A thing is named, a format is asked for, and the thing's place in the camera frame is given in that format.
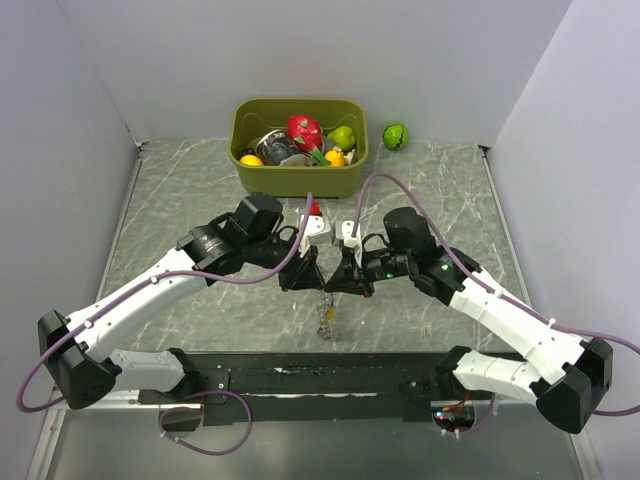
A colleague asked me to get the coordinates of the yellow lemon toy left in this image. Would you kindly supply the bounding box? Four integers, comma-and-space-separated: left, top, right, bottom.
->
240, 154, 264, 166

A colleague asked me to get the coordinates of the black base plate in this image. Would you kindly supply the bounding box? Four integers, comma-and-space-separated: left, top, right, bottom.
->
138, 352, 490, 426

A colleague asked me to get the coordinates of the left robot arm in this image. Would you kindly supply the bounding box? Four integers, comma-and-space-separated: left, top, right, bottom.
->
38, 193, 331, 410

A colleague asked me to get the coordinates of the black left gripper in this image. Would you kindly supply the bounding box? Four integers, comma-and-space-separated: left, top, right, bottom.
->
246, 231, 325, 292

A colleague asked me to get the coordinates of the green watermelon toy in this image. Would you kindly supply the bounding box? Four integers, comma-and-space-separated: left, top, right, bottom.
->
382, 123, 409, 151

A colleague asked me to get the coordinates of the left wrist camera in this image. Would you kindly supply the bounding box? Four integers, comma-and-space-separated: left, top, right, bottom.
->
299, 215, 334, 251

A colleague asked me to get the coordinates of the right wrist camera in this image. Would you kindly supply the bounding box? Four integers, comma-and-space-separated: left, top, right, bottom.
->
333, 220, 363, 267

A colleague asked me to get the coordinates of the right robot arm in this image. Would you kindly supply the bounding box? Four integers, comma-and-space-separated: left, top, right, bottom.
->
325, 207, 613, 434

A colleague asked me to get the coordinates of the green pear toy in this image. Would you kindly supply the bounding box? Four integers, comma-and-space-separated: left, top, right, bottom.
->
328, 125, 356, 151

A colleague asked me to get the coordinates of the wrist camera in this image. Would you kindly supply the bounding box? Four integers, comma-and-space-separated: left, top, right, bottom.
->
299, 215, 334, 251
333, 220, 363, 267

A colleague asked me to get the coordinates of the yellow lemon toy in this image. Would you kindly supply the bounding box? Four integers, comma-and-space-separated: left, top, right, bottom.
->
240, 154, 264, 166
324, 149, 346, 167

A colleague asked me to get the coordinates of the yellow lemon toy right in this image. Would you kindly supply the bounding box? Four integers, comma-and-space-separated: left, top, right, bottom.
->
324, 149, 346, 167

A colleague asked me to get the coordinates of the olive green plastic bin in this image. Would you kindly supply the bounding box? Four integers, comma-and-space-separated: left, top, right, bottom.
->
229, 98, 369, 198

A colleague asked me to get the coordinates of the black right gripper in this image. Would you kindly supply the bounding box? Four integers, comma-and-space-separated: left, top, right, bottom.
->
325, 244, 415, 298

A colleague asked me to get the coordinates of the red dragon fruit toy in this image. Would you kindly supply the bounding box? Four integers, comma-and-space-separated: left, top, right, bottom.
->
286, 115, 324, 153

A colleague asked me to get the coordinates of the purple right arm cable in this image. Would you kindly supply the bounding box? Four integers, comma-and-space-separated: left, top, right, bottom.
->
352, 172, 640, 441

